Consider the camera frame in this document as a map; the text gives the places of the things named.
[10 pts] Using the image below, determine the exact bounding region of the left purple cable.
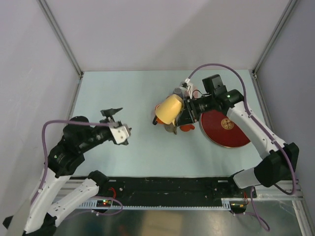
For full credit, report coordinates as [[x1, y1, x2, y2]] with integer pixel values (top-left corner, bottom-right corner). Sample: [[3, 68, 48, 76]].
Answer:
[[30, 118, 110, 205]]

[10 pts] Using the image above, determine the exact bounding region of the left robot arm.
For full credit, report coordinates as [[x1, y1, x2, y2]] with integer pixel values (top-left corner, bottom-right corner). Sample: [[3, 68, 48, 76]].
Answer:
[[2, 108, 131, 236]]

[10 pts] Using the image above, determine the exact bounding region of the right aluminium frame post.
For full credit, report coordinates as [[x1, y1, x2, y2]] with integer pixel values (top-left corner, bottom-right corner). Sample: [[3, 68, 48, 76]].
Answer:
[[252, 0, 300, 78]]

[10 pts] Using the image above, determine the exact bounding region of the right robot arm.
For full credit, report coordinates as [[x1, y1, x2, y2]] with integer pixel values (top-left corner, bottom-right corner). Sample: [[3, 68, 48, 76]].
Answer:
[[153, 74, 299, 197]]

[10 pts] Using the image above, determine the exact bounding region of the yellow mug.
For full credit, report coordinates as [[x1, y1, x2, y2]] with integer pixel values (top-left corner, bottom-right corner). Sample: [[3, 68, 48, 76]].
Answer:
[[155, 94, 184, 124]]

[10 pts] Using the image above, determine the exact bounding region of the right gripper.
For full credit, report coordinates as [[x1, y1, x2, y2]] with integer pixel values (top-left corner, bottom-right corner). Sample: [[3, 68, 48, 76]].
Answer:
[[175, 94, 214, 127]]

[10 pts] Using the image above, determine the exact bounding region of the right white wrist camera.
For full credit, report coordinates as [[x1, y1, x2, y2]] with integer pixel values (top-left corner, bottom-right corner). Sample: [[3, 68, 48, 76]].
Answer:
[[180, 78, 194, 97]]

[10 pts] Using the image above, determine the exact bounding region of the left aluminium frame post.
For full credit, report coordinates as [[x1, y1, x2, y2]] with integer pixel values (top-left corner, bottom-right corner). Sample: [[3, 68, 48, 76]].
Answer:
[[36, 0, 84, 79]]

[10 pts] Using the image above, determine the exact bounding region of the large orange mug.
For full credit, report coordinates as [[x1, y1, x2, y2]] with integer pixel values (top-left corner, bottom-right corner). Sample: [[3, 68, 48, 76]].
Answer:
[[157, 118, 164, 124]]

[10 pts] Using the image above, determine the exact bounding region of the brown grey mug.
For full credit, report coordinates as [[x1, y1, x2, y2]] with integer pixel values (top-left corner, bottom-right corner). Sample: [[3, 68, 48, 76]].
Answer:
[[164, 123, 177, 135]]

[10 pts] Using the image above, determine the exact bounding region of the small orange mug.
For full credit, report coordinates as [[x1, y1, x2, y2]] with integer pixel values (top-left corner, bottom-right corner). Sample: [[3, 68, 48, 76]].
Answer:
[[180, 124, 195, 132]]

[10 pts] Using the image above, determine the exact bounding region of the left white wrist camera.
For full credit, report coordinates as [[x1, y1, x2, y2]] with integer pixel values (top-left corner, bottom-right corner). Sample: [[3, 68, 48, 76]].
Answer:
[[109, 124, 127, 145]]

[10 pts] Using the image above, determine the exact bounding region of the white slotted cable duct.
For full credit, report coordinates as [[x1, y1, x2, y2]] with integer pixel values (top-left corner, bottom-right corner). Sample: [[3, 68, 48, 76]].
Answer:
[[78, 199, 231, 211]]

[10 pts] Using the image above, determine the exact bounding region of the aluminium frame post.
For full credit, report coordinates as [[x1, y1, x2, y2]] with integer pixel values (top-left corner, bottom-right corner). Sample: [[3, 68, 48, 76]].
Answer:
[[252, 0, 300, 78], [36, 0, 84, 79]]

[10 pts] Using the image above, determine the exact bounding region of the grey purple mug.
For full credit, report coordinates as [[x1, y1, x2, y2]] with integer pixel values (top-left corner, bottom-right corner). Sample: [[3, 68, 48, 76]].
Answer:
[[173, 88, 183, 98]]

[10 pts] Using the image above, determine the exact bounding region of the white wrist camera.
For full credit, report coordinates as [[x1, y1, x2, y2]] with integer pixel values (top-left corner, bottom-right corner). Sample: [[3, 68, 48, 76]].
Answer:
[[180, 78, 194, 97], [109, 124, 127, 145]]

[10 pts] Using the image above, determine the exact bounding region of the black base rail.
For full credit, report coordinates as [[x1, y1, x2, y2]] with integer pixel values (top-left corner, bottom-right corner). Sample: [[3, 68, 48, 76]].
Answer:
[[98, 177, 251, 207]]

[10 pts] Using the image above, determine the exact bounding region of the red round tray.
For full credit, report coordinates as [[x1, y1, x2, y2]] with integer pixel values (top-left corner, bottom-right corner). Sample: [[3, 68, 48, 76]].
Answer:
[[199, 110, 250, 148]]

